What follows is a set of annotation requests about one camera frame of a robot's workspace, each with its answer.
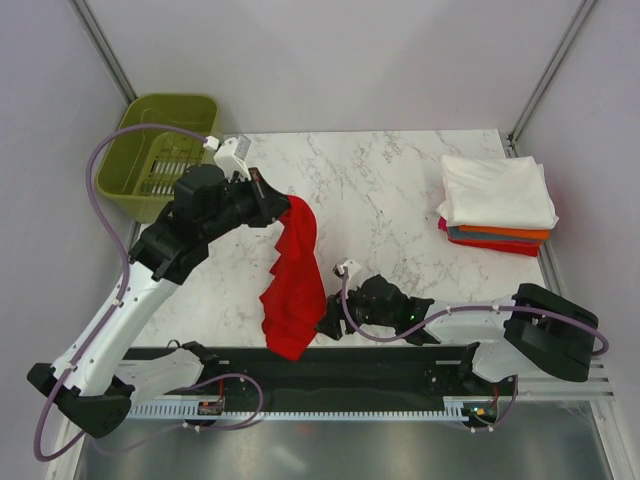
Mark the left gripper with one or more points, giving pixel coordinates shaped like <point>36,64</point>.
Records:
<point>266,198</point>

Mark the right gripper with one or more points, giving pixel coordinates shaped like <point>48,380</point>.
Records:
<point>329,323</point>

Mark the red t-shirt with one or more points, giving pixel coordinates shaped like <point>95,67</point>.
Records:
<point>518,248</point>
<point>295,301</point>

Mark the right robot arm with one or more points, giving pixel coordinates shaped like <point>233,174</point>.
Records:
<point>532,330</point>

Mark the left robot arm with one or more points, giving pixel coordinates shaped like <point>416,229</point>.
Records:
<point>91,383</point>

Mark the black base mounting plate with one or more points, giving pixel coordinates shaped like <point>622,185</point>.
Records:
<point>332,379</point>

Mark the olive green plastic basket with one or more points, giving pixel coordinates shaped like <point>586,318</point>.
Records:
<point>139,169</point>

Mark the folded pink t-shirt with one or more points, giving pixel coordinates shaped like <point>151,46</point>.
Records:
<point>441,224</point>

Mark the folded grey t-shirt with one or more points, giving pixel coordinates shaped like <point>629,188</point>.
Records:
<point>457,234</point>

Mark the folded red t-shirt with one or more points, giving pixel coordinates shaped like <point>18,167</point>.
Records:
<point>518,248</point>

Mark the folded white t-shirt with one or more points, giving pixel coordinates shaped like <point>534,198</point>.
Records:
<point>505,193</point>

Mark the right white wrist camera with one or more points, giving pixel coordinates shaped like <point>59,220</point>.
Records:
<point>348,271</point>

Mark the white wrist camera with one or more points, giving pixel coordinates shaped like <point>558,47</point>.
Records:
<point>348,271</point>
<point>229,155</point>

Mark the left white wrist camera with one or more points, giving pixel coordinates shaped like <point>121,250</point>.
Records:
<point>229,155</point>

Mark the white slotted cable duct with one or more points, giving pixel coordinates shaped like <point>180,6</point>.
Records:
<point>195,409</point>

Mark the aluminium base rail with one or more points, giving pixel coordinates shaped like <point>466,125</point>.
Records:
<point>543,386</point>

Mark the right aluminium frame post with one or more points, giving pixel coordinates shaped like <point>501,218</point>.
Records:
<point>561,52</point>

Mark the aluminium frame post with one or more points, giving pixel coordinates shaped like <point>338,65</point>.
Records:
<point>561,52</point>
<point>98,38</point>

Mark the left aluminium frame post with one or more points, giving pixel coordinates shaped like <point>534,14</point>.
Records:
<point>98,38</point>

